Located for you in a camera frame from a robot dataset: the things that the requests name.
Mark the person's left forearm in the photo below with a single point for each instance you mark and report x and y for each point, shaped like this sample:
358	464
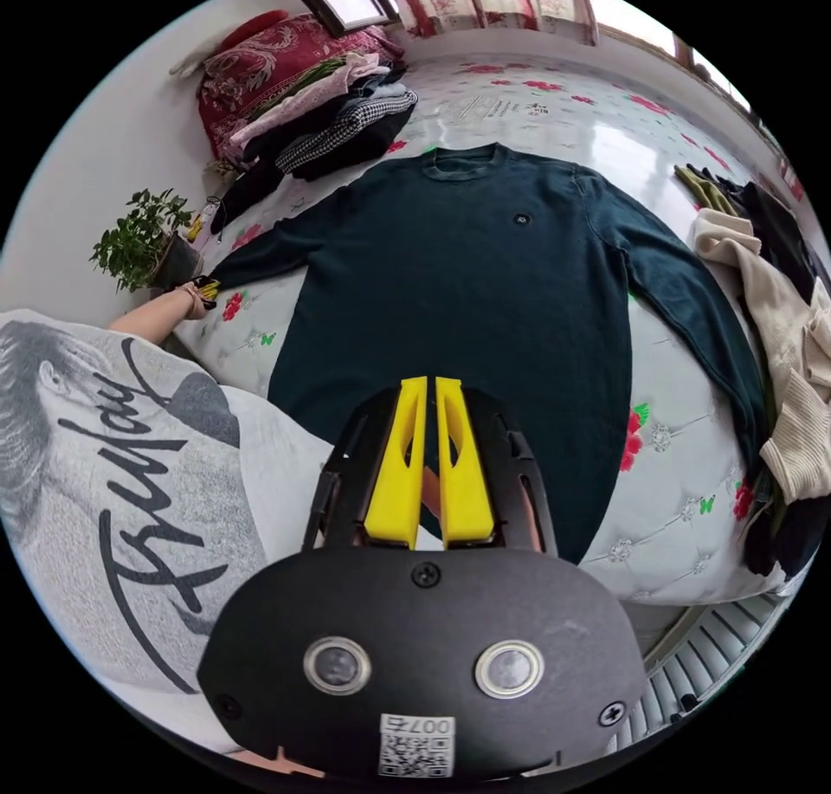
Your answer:
146	313

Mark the person's body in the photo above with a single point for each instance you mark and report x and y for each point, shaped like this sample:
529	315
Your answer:
97	482

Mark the dark green long sleeve sweater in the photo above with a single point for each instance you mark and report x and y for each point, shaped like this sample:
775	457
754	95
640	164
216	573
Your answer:
454	274

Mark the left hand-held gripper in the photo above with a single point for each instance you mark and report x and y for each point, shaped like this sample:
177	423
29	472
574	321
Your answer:
209	293

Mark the red patterned rolled blanket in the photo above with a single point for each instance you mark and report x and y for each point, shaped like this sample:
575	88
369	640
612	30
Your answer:
260	67

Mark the white slatted panel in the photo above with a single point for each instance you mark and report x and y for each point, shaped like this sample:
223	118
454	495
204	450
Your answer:
707	670

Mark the potted green plant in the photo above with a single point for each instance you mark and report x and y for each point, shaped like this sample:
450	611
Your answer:
139	239

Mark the bed with floral quilt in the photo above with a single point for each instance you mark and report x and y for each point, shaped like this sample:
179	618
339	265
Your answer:
675	482

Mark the pile of clothes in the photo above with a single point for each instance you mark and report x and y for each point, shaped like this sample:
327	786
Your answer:
779	326
324	125

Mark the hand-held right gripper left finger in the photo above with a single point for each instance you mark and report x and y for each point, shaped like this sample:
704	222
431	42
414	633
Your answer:
397	482

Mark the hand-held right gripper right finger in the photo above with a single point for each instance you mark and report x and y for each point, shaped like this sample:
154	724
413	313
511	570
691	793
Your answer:
466	489

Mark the person's left hand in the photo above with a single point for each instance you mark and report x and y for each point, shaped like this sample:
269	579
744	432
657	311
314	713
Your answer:
189	300

